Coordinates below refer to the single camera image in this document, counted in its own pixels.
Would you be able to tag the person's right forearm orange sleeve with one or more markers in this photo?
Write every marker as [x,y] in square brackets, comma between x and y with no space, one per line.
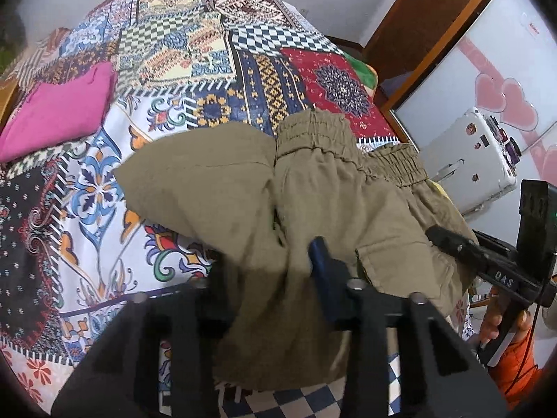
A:
[513,370]

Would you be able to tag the person's right hand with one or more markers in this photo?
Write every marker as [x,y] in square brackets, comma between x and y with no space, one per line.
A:
[491,318]

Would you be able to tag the patchwork printed blanket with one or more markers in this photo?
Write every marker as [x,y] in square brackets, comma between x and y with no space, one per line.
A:
[182,52]

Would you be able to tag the brown wooden door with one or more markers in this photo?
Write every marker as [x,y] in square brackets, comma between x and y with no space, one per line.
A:
[417,30]

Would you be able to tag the khaki pants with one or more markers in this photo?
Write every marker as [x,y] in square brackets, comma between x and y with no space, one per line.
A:
[348,209]

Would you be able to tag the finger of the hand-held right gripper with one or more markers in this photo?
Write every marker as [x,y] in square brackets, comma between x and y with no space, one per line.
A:
[452,246]
[494,241]

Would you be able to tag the wooden carved headboard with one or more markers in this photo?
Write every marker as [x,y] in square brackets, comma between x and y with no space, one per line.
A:
[6,104]

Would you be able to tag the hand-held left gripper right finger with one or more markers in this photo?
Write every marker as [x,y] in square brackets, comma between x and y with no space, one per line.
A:
[317,257]

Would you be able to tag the pink folded cloth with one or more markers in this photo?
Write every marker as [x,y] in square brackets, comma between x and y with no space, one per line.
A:
[56,109]

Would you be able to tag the green fleece blanket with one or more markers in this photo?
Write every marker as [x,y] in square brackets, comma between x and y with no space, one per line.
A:
[363,74]

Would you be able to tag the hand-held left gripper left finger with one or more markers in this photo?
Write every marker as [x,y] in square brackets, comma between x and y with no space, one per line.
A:
[187,313]

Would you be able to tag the white fridge with pink hearts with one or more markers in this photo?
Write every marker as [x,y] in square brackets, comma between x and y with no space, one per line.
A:
[478,39]

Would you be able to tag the white suitcase with stickers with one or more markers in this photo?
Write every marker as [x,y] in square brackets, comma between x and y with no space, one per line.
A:
[470,161]

